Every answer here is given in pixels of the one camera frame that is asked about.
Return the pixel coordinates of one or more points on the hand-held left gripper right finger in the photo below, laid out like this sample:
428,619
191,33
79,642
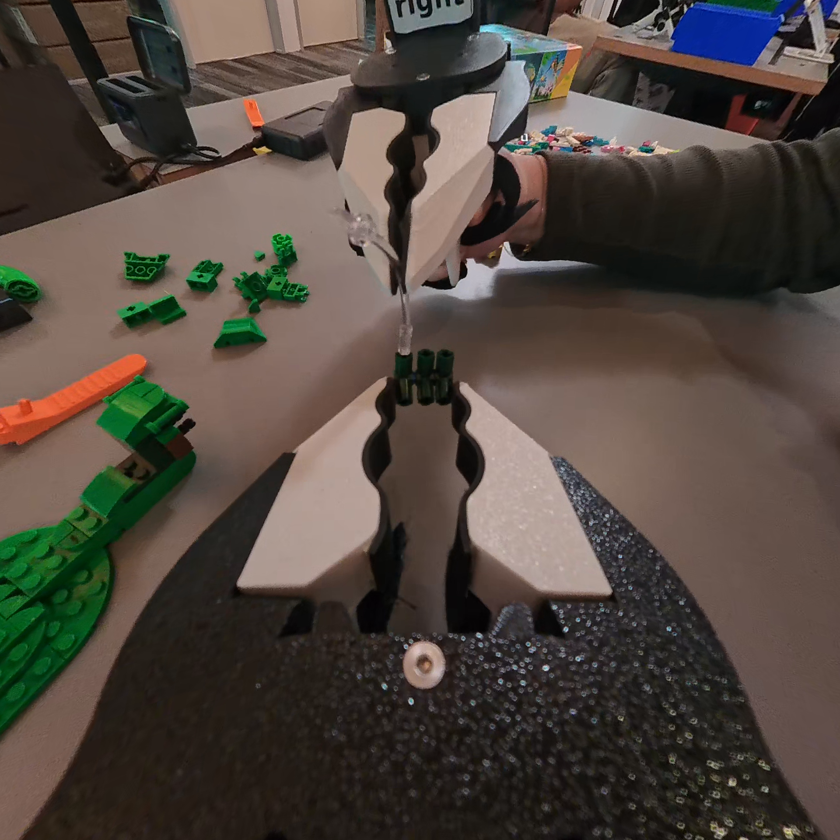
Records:
531,525

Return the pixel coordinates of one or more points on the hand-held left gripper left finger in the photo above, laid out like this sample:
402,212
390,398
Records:
315,525

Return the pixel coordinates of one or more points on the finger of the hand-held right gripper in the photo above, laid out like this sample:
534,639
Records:
453,184
364,170

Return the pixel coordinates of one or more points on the clear flexible tube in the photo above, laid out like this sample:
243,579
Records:
403,315

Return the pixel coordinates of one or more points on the dark green brick assembly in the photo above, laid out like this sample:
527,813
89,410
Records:
425,380

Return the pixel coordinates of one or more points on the person's right forearm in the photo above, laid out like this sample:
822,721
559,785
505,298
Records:
689,216

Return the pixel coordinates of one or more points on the wood-edged office desk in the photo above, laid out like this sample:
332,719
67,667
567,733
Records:
722,72

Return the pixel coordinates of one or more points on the person's right hand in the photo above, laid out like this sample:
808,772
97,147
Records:
528,190

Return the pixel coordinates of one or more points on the black rectangular case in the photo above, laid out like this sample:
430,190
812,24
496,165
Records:
295,131

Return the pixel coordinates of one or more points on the colourful brick set box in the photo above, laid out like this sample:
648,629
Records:
548,62

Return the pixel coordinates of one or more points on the small orange tool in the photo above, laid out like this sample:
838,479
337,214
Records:
254,113

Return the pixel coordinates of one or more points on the pile of pastel bricks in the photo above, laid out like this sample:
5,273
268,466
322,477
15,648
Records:
590,141

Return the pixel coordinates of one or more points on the scattered green bricks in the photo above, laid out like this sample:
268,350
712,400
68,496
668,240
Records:
239,331

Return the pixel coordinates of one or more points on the black battery charger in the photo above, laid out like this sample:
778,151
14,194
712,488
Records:
148,111

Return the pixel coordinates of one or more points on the green brick model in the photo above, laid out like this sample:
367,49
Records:
52,590

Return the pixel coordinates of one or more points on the orange brick separator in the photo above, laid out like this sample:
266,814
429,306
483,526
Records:
59,400

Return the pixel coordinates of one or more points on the blue storage bin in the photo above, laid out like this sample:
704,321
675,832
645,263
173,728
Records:
722,33

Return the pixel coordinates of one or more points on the black equipment case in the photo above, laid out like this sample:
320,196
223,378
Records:
52,144

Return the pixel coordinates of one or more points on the black printed small box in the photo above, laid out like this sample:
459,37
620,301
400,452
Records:
12,313

